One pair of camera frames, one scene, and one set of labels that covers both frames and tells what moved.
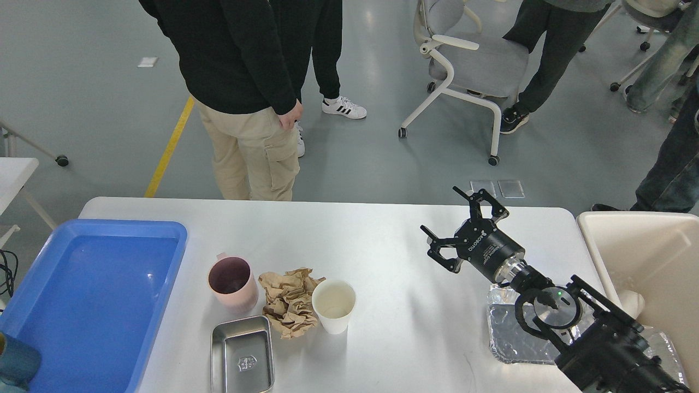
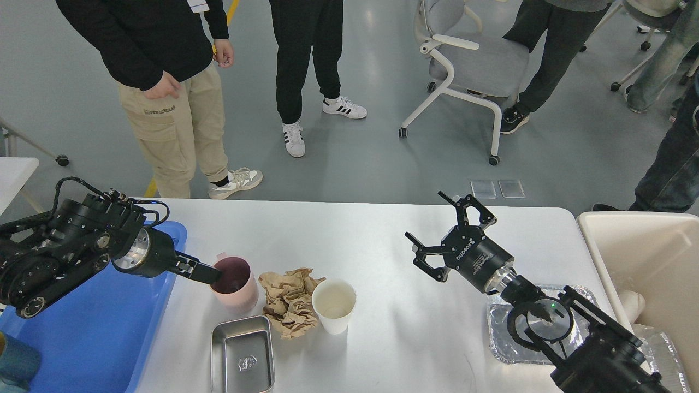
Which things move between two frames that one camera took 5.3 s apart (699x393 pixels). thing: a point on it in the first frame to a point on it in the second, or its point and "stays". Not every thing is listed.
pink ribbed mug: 234,283 stays
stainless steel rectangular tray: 242,358 stays
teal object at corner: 18,364 stays
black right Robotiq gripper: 479,243 to 468,250
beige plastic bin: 657,254 stays
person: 234,59 to 165,55
